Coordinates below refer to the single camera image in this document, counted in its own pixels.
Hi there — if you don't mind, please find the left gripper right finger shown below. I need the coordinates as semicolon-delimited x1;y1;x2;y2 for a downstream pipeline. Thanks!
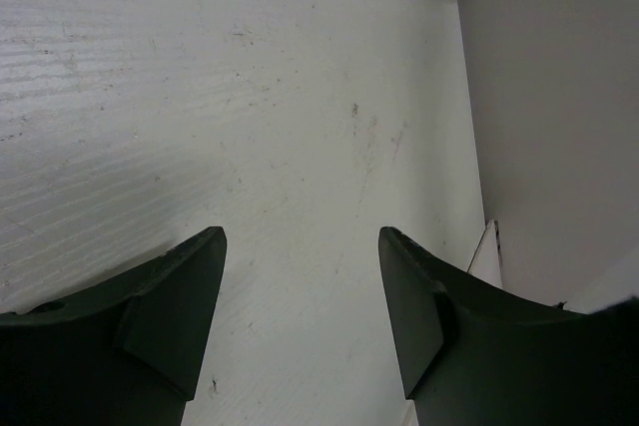
378;226;638;425

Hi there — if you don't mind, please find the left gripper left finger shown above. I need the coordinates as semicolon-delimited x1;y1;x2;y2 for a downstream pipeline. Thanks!
1;226;227;425

